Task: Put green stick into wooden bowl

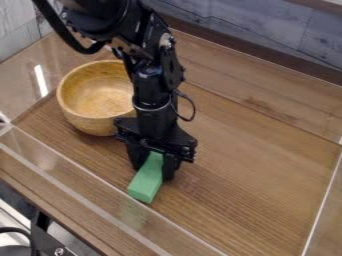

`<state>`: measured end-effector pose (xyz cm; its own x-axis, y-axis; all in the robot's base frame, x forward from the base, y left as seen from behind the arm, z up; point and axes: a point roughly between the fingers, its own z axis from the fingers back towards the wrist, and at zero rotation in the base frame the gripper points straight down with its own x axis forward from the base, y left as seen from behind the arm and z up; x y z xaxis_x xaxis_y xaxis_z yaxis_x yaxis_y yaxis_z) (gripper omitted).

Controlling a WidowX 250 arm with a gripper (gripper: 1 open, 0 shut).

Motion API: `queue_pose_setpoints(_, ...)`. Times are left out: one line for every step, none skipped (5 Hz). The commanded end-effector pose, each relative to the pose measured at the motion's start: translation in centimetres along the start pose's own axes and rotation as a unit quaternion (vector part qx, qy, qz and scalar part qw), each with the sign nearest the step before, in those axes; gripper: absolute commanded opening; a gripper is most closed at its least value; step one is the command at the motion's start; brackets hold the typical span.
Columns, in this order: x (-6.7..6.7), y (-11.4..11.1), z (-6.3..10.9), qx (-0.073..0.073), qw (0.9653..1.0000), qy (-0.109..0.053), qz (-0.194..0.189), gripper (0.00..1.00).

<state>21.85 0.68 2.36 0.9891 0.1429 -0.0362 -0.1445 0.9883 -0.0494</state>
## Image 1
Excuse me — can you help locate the wooden bowl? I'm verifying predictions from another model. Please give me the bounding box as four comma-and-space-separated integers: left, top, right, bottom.
55, 60, 134, 136

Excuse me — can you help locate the black table frame bracket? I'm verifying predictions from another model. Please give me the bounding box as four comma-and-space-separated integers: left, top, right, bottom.
30, 211, 78, 256

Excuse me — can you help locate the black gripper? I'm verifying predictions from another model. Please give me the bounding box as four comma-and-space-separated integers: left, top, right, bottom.
113, 108, 197, 181

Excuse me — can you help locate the green rectangular stick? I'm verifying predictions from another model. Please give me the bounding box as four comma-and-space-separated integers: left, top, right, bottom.
128, 152, 162, 204

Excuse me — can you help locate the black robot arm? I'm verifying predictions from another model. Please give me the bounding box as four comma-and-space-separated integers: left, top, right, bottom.
31, 0, 197, 181

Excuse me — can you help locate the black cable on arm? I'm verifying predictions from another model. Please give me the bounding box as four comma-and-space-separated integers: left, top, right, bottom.
170, 89, 197, 123

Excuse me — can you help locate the clear acrylic tray wall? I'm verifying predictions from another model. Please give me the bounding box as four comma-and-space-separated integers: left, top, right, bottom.
0, 124, 226, 256

